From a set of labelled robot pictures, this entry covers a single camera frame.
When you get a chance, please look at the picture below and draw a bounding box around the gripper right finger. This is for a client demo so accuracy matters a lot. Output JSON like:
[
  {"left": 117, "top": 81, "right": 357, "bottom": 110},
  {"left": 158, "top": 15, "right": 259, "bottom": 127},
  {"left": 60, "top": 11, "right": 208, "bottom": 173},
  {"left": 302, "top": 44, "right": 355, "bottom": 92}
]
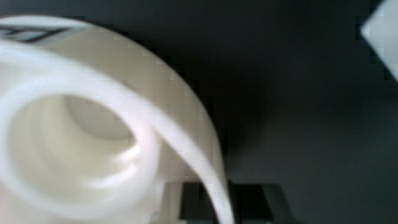
[{"left": 234, "top": 184, "right": 297, "bottom": 224}]

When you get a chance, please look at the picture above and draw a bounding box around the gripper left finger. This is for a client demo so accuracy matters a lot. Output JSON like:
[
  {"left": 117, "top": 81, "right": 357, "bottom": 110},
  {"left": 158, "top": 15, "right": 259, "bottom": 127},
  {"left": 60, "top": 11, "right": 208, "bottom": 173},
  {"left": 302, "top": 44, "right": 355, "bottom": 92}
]
[{"left": 151, "top": 182, "right": 202, "bottom": 224}]

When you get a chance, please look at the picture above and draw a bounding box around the white round stool seat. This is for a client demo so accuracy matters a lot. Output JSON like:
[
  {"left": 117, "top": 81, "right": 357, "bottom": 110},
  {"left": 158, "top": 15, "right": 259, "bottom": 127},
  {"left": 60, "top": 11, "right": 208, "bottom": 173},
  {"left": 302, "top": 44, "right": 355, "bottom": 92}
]
[{"left": 0, "top": 15, "right": 234, "bottom": 224}]

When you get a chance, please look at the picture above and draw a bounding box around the white stool leg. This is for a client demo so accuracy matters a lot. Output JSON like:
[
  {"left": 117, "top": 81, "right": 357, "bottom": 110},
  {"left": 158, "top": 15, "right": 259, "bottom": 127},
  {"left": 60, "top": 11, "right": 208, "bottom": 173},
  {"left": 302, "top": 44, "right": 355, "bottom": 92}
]
[{"left": 361, "top": 0, "right": 398, "bottom": 81}]

